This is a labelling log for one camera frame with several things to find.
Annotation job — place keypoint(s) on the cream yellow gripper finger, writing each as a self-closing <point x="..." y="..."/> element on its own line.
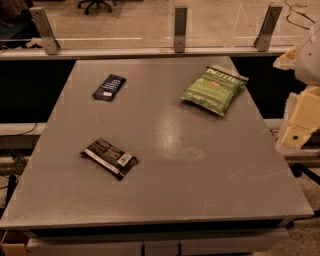
<point x="301" y="118"/>

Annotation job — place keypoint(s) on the dark blue rxbar wrapper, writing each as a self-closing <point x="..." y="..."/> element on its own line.
<point x="109" y="88"/>

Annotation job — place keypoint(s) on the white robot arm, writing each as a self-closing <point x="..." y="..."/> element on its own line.
<point x="304" y="60"/>

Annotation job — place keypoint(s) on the green chip bag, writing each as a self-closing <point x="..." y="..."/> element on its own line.
<point x="215" y="89"/>

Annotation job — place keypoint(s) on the black snack bar wrapper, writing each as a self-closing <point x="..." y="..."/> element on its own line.
<point x="110" y="157"/>

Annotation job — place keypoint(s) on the black office chair base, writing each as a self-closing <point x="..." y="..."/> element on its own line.
<point x="97" y="3"/>

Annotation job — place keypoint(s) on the glass barrier panel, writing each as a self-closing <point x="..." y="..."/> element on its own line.
<point x="150" y="23"/>

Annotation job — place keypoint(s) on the cardboard box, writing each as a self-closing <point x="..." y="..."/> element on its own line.
<point x="14" y="243"/>

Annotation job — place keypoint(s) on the right metal glass bracket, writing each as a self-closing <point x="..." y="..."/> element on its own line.
<point x="263" y="40"/>

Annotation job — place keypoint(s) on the metal glass bracket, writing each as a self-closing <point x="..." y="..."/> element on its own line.
<point x="180" y="23"/>
<point x="50" y="44"/>
<point x="263" y="40"/>

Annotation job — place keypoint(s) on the middle metal glass bracket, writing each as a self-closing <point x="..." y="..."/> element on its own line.
<point x="180" y="23"/>

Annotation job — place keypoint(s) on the left metal glass bracket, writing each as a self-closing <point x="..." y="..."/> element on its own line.
<point x="50" y="44"/>

